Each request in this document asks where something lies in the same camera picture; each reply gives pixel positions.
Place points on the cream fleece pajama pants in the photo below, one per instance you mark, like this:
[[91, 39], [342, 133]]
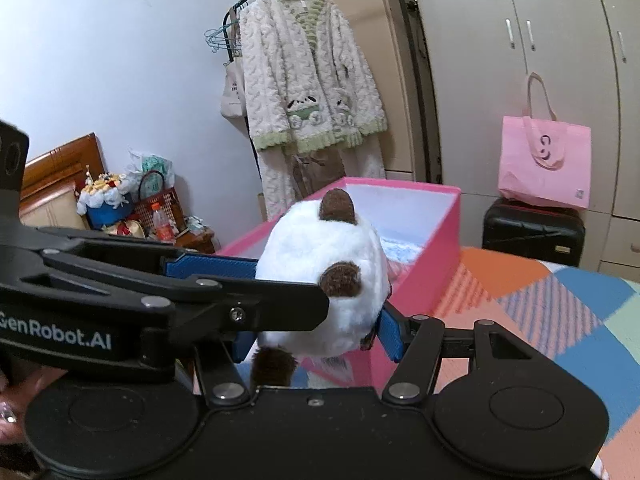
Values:
[[280, 180]]

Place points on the black suitcase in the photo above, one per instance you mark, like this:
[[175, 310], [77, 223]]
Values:
[[532, 232]]

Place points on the blue white wet wipes pack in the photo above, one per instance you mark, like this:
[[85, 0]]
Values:
[[402, 250]]

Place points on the beige canvas tote bag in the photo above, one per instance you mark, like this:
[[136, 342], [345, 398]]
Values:
[[232, 92]]

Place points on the pink tote bag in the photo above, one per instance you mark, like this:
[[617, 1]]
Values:
[[545, 160]]

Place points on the green white diaper pack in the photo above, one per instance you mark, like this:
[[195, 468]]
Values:
[[152, 165]]

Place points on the beige wardrobe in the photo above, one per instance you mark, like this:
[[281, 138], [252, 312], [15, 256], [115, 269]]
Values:
[[525, 35]]

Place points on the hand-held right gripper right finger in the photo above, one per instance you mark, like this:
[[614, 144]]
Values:
[[392, 335]]

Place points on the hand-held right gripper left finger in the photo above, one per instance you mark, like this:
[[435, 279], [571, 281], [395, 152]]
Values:
[[242, 347]]

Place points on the black clothes rack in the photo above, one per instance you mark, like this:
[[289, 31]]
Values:
[[250, 110]]

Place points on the pale green tissue packet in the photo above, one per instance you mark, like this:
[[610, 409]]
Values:
[[196, 225]]

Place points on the panda plush toy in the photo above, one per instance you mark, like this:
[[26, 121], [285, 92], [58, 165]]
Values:
[[320, 280]]

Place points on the person's left hand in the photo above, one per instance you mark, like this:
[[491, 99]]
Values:
[[25, 390]]

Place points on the pink cardboard box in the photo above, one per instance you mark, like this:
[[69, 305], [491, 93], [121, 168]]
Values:
[[440, 260]]

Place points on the woven basket bag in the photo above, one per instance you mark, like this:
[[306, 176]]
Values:
[[157, 200]]

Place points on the flower bouquet box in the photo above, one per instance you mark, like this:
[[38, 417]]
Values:
[[105, 200]]

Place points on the orange drink bottle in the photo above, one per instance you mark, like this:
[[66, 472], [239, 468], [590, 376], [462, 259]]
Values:
[[162, 225]]

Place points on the cream fleece pajama jacket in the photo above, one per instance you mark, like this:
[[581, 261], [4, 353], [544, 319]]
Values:
[[300, 70]]

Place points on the wooden headboard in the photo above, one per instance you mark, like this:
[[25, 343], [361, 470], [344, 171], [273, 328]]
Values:
[[55, 175]]

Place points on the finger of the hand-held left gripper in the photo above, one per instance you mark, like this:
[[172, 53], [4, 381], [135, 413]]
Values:
[[210, 267], [270, 307]]

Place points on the patchwork tablecloth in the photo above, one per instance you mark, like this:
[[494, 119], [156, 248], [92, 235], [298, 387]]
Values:
[[550, 300]]

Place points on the wooden nightstand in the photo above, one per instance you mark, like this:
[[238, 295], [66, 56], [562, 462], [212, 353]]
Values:
[[200, 242]]

